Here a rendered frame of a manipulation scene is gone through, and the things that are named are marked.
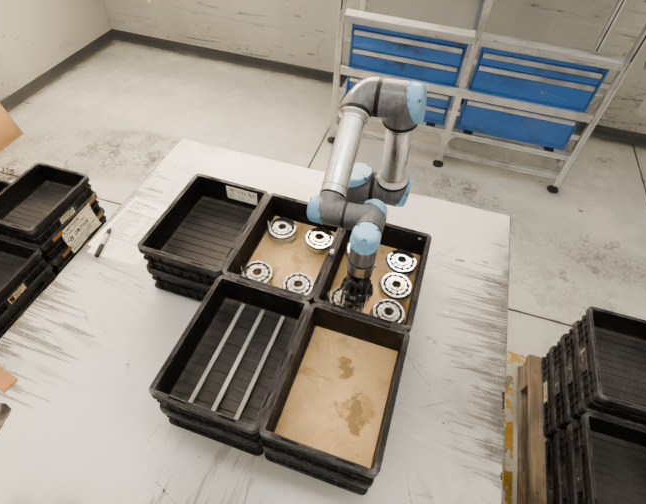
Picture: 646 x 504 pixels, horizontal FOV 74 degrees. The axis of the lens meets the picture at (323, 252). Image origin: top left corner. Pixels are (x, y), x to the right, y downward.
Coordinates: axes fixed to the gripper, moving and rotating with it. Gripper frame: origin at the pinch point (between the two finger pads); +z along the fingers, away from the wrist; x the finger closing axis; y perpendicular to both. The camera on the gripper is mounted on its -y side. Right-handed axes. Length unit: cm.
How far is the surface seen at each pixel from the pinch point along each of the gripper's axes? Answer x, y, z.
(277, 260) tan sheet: -29.6, -10.3, 1.9
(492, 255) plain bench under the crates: 48, -49, 15
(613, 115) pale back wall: 155, -280, 65
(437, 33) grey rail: 5, -197, -7
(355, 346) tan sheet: 3.8, 14.0, 2.0
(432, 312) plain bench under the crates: 27.1, -14.5, 15.1
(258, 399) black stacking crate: -18.2, 37.4, 2.1
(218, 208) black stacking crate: -60, -28, 2
